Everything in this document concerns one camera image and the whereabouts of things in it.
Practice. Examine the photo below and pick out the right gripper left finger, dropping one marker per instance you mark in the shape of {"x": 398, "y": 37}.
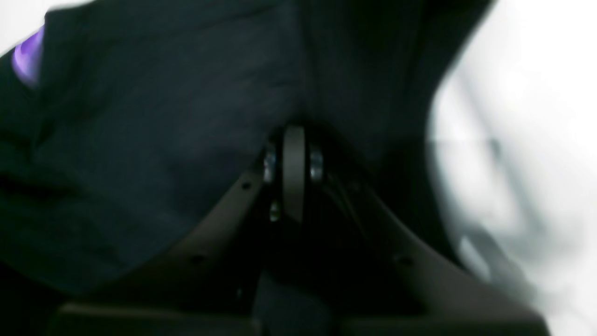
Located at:
{"x": 202, "y": 286}

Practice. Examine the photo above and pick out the black T-shirt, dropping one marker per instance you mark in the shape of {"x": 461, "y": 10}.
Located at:
{"x": 146, "y": 111}

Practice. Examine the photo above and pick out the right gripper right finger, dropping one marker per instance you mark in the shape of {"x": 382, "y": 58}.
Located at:
{"x": 450, "y": 301}

